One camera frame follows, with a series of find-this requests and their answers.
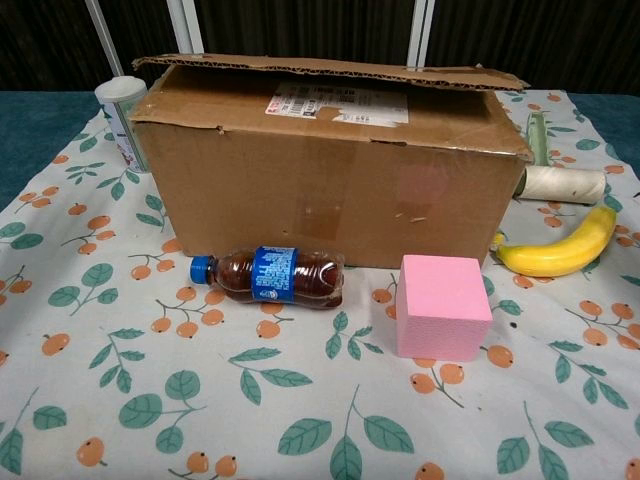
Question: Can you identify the brown cardboard box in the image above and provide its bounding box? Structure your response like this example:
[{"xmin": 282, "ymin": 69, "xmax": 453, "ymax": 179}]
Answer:
[{"xmin": 130, "ymin": 51, "xmax": 534, "ymax": 269}]

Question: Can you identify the cola bottle blue label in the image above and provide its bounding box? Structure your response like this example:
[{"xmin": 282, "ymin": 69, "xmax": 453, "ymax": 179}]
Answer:
[{"xmin": 188, "ymin": 244, "xmax": 347, "ymax": 308}]

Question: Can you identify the pink foam cube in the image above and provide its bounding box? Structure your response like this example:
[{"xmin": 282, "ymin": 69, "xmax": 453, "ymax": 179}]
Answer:
[{"xmin": 396, "ymin": 253, "xmax": 494, "ymax": 362}]

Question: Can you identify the floral print tablecloth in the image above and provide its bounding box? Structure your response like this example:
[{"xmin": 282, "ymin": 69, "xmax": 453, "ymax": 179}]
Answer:
[{"xmin": 0, "ymin": 89, "xmax": 640, "ymax": 480}]

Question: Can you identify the yellow banana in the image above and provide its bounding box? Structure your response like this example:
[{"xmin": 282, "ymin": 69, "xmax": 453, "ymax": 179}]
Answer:
[{"xmin": 492, "ymin": 204, "xmax": 619, "ymax": 278}]

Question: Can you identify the white cylindrical canister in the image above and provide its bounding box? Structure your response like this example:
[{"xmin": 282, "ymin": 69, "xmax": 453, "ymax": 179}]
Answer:
[{"xmin": 94, "ymin": 75, "xmax": 150, "ymax": 174}]

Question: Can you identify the white frame post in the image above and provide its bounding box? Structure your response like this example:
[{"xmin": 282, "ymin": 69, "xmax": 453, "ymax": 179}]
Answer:
[
  {"xmin": 167, "ymin": 0, "xmax": 204, "ymax": 55},
  {"xmin": 407, "ymin": 0, "xmax": 436, "ymax": 69}
]

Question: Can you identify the lint roller green handle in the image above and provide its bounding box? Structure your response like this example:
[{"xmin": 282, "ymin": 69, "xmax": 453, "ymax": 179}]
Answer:
[{"xmin": 513, "ymin": 112, "xmax": 608, "ymax": 207}]

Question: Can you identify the thin grey frame rail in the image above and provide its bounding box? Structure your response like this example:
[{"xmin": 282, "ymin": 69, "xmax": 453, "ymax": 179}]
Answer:
[{"xmin": 82, "ymin": 0, "xmax": 124, "ymax": 77}]

